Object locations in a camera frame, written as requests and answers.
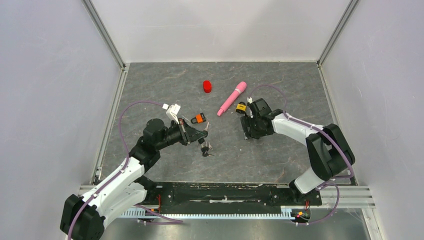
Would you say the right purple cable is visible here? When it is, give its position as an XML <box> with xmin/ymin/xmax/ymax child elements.
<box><xmin>248</xmin><ymin>84</ymin><xmax>355</xmax><ymax>226</ymax></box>

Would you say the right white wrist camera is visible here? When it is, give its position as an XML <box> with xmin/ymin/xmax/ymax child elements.
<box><xmin>246</xmin><ymin>97</ymin><xmax>254</xmax><ymax>118</ymax></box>

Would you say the red plastic cap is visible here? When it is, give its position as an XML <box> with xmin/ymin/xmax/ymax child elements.
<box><xmin>202</xmin><ymin>80</ymin><xmax>213</xmax><ymax>94</ymax></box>

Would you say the pink cylindrical wand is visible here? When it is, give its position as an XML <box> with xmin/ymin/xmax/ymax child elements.
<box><xmin>217</xmin><ymin>81</ymin><xmax>247</xmax><ymax>117</ymax></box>

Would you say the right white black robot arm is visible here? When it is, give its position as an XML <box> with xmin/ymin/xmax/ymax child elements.
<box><xmin>240</xmin><ymin>98</ymin><xmax>356</xmax><ymax>204</ymax></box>

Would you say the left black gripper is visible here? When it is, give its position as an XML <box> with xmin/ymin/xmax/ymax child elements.
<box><xmin>155</xmin><ymin>117</ymin><xmax>206</xmax><ymax>151</ymax></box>

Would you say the black-head key set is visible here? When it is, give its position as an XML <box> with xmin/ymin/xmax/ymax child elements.
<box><xmin>198</xmin><ymin>121</ymin><xmax>210</xmax><ymax>145</ymax></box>

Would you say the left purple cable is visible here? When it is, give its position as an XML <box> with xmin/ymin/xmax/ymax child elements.
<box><xmin>67</xmin><ymin>100</ymin><xmax>184</xmax><ymax>240</ymax></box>

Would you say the white slotted cable duct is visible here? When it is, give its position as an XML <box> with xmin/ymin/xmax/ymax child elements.
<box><xmin>118</xmin><ymin>207</ymin><xmax>311</xmax><ymax>220</ymax></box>

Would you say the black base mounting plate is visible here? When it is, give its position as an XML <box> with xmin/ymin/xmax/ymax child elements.
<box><xmin>142</xmin><ymin>182</ymin><xmax>323</xmax><ymax>207</ymax></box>

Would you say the purple cable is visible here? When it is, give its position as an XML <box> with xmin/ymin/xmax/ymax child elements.
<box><xmin>67</xmin><ymin>100</ymin><xmax>184</xmax><ymax>240</ymax></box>
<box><xmin>248</xmin><ymin>84</ymin><xmax>355</xmax><ymax>226</ymax></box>

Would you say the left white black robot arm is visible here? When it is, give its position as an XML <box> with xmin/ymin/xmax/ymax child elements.
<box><xmin>59</xmin><ymin>118</ymin><xmax>208</xmax><ymax>240</ymax></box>

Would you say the orange black padlock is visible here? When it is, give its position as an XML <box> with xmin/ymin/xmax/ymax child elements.
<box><xmin>190</xmin><ymin>112</ymin><xmax>207</xmax><ymax>124</ymax></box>

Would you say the yellow black padlock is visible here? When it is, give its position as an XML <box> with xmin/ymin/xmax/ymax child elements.
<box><xmin>235</xmin><ymin>101</ymin><xmax>247</xmax><ymax>114</ymax></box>

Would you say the black-head key bunch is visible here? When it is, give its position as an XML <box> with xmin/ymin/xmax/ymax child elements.
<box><xmin>200</xmin><ymin>141</ymin><xmax>213</xmax><ymax>157</ymax></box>

